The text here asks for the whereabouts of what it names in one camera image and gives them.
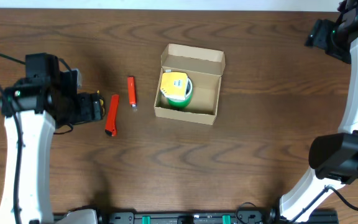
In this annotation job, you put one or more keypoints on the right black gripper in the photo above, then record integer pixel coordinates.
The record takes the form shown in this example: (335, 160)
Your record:
(316, 34)

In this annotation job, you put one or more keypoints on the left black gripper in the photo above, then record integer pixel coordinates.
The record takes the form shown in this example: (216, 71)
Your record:
(95, 106)

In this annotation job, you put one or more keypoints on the yellow sticky note pad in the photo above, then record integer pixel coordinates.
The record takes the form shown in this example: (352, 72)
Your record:
(174, 85)

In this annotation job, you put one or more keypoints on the green tape roll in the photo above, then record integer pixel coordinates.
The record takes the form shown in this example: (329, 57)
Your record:
(183, 103)

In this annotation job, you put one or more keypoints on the cardboard box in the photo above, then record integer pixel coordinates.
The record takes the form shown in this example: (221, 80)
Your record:
(204, 68)

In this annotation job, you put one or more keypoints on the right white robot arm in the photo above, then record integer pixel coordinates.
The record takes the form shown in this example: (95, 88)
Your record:
(333, 159)

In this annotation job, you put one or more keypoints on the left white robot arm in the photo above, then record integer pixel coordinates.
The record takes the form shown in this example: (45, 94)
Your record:
(34, 108)

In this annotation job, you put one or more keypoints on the orange utility knife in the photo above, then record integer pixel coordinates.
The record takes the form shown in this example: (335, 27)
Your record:
(110, 127)

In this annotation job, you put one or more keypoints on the orange lighter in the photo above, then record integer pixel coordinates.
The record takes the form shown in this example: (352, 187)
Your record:
(131, 92)

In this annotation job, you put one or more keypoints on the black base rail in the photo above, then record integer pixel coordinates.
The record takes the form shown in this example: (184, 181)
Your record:
(248, 215)

